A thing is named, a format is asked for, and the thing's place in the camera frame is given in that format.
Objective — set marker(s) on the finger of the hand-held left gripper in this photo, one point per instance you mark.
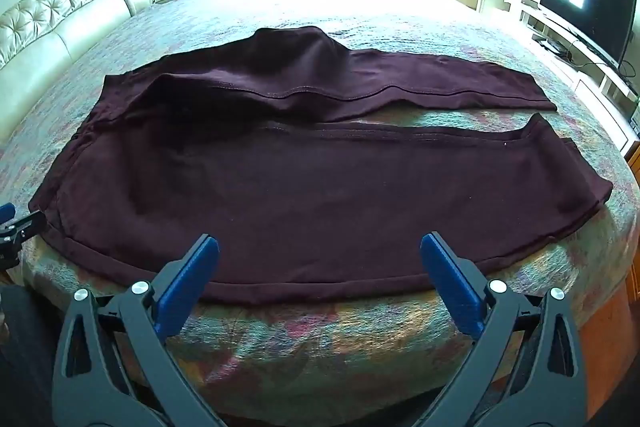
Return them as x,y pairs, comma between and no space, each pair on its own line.
27,225

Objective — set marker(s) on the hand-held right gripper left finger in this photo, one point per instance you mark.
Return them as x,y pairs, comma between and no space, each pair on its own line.
187,287

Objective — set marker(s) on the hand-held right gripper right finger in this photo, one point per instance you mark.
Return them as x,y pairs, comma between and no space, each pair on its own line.
452,282

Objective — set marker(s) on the maroon pants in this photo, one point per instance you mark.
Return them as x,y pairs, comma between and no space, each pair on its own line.
300,207

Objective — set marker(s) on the floral bedspread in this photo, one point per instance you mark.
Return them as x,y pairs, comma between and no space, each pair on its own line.
325,357

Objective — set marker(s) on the cream tufted headboard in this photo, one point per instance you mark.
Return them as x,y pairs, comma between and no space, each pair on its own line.
50,22

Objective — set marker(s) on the white television stand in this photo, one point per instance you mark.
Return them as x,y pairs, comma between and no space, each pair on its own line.
595,72

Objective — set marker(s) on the black television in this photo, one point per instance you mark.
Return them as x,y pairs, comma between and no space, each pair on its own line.
585,12

